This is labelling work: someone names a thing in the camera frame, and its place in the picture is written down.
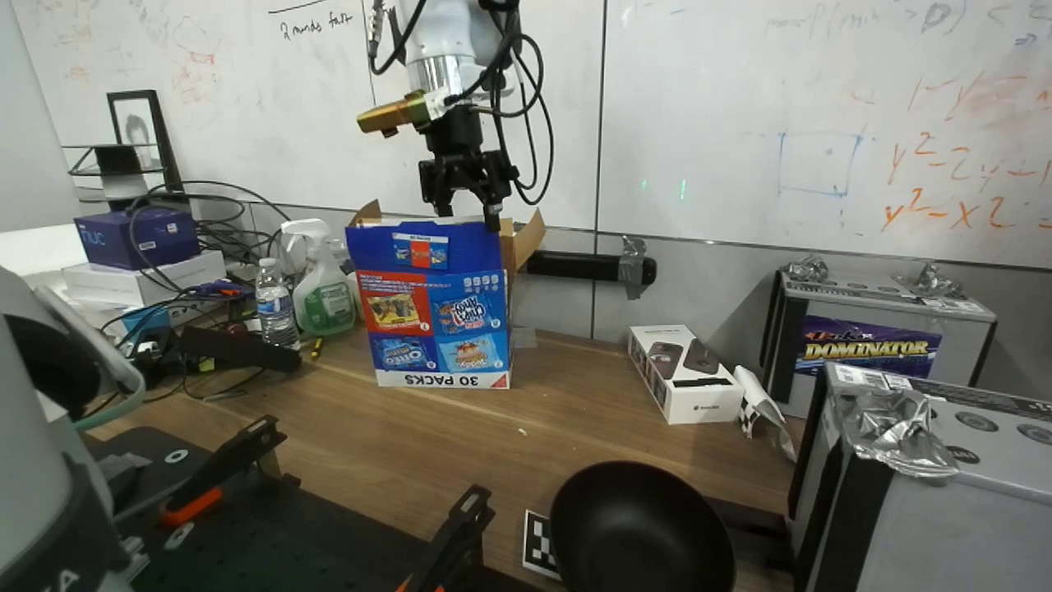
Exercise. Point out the white product box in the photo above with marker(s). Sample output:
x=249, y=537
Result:
x=684, y=380

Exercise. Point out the black orange bar clamp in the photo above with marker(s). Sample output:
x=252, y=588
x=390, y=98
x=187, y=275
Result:
x=219, y=463
x=453, y=543

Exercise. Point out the green spray bottle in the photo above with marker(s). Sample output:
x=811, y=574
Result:
x=323, y=299

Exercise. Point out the crumpled silver foil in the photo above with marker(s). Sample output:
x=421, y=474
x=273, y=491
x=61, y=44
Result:
x=811, y=271
x=760, y=414
x=932, y=280
x=893, y=423

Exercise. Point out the black picture frame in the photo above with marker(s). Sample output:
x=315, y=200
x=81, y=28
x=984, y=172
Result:
x=143, y=136

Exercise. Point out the black cylindrical tube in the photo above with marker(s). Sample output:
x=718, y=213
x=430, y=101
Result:
x=578, y=269

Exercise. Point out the plain grey battery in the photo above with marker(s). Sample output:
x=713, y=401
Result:
x=932, y=528

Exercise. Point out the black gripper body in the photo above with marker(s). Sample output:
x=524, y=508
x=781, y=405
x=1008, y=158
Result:
x=461, y=150

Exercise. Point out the white flat box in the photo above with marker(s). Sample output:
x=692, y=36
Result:
x=110, y=289

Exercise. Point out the blue printed cardboard box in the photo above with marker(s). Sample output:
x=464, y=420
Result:
x=430, y=314

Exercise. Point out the whiteboard with math formulas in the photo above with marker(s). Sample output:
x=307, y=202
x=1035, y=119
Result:
x=766, y=109

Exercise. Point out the black power strip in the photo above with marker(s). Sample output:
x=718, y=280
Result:
x=234, y=351

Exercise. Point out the clear water bottle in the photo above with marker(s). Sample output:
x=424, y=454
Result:
x=273, y=314

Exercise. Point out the grey Dominator battery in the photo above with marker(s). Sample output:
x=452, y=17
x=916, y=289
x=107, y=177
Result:
x=874, y=347

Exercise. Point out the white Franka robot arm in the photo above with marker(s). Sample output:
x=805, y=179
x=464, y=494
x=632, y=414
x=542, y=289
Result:
x=447, y=36

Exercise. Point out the black perforated breadboard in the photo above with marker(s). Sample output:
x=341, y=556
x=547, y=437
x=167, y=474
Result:
x=284, y=546

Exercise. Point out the whiteboard with handwritten words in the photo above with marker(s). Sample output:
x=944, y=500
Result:
x=219, y=109

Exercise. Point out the black white fiducial tag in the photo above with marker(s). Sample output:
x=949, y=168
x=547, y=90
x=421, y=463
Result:
x=539, y=543

